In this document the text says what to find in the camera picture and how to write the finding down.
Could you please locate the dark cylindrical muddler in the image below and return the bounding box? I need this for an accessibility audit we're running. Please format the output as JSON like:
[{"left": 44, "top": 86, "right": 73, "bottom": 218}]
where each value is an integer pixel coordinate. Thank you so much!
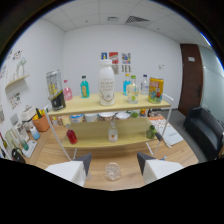
[{"left": 154, "top": 131, "right": 164, "bottom": 142}]

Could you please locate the dark brown door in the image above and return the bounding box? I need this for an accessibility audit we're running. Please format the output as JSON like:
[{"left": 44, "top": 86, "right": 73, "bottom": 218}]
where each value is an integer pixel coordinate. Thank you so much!
[{"left": 177, "top": 43, "right": 204, "bottom": 117}]

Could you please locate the black handbag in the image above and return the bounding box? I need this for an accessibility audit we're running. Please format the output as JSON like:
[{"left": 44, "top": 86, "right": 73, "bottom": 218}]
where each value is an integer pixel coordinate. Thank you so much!
[{"left": 11, "top": 148, "right": 27, "bottom": 164}]

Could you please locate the clear bottle green cap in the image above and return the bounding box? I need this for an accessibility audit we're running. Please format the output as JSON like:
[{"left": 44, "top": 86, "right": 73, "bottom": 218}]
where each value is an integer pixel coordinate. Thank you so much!
[{"left": 127, "top": 74, "right": 139, "bottom": 105}]

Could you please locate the blue-rimmed bowl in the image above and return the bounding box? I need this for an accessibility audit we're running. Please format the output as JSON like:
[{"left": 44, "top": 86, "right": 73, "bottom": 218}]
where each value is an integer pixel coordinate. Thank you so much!
[{"left": 69, "top": 113, "right": 84, "bottom": 124}]

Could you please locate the pink liquid bottle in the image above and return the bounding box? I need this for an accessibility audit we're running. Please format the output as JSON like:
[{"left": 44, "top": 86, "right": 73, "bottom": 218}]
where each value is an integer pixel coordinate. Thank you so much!
[{"left": 63, "top": 79, "right": 74, "bottom": 102}]

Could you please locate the white blue small bottle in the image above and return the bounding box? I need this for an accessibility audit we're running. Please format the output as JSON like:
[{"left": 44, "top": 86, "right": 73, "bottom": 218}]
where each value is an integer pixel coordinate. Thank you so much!
[{"left": 29, "top": 125, "right": 41, "bottom": 141}]

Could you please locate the red liquid bottle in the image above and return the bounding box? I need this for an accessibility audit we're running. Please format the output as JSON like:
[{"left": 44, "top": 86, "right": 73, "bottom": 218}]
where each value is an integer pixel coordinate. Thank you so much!
[{"left": 65, "top": 123, "right": 78, "bottom": 145}]

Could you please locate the white bowl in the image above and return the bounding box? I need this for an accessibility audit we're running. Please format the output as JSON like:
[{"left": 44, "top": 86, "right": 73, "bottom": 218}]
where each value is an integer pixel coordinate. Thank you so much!
[
  {"left": 98, "top": 111, "right": 116, "bottom": 122},
  {"left": 84, "top": 113, "right": 99, "bottom": 123}
]

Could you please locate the ceiling air vent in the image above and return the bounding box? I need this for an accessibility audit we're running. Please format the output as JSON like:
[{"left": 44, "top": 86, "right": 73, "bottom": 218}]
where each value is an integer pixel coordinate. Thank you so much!
[{"left": 125, "top": 15, "right": 149, "bottom": 24}]

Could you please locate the clear glass with ice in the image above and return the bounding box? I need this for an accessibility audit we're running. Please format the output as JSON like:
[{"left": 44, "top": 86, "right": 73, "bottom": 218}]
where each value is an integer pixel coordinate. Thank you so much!
[{"left": 104, "top": 161, "right": 122, "bottom": 182}]

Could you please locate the clear water bottle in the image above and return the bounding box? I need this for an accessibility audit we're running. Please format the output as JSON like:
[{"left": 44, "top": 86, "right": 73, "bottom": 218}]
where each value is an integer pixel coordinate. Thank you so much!
[{"left": 140, "top": 74, "right": 150, "bottom": 96}]

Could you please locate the clear bottle red label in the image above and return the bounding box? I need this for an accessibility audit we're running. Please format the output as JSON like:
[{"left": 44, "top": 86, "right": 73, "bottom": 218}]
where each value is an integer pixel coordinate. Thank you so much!
[{"left": 107, "top": 120, "right": 119, "bottom": 144}]

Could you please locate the large yellow cartoon can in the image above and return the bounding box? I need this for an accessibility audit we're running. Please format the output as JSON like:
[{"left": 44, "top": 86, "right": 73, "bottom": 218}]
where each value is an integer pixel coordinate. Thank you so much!
[{"left": 148, "top": 76, "right": 165, "bottom": 104}]

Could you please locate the small light blue bottle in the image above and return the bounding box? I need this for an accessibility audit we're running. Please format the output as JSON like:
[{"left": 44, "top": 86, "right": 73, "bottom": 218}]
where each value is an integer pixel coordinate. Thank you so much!
[{"left": 122, "top": 73, "right": 132, "bottom": 97}]

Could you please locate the white-framed wooden two-tier rack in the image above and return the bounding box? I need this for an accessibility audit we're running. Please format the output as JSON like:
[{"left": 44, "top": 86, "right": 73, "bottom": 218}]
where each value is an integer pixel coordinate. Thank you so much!
[{"left": 44, "top": 93, "right": 174, "bottom": 162}]

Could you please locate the teal liquid bottle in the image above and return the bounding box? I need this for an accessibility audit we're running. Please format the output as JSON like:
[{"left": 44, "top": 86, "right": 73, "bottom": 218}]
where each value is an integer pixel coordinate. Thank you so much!
[{"left": 80, "top": 75, "right": 91, "bottom": 99}]

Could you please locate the glass jar of limes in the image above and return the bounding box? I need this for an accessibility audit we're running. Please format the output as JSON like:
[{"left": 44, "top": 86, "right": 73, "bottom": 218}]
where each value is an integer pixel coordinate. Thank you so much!
[{"left": 145, "top": 124, "right": 157, "bottom": 140}]

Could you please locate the white printed notebook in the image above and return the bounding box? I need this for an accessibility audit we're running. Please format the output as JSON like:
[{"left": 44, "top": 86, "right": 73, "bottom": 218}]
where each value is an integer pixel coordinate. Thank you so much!
[{"left": 148, "top": 115, "right": 184, "bottom": 147}]

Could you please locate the large white milk bottle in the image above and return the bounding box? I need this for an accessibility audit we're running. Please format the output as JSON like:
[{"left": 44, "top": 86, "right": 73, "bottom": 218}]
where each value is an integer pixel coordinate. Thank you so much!
[{"left": 98, "top": 59, "right": 117, "bottom": 107}]

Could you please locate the black sofa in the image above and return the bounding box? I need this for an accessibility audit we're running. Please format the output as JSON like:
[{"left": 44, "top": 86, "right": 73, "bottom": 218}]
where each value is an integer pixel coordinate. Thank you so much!
[{"left": 183, "top": 106, "right": 224, "bottom": 161}]

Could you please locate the orange pot with utensils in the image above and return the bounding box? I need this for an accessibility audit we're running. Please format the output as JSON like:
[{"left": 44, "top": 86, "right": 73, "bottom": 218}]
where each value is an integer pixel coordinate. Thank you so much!
[{"left": 32, "top": 108, "right": 51, "bottom": 133}]

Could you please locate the white tray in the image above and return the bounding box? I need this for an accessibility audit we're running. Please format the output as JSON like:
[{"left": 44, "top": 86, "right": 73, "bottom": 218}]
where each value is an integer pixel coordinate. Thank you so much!
[{"left": 21, "top": 139, "right": 38, "bottom": 158}]

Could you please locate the wooden wall shelf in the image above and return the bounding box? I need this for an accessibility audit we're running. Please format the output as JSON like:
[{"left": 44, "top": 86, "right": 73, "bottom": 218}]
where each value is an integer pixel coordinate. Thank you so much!
[{"left": 4, "top": 73, "right": 31, "bottom": 89}]

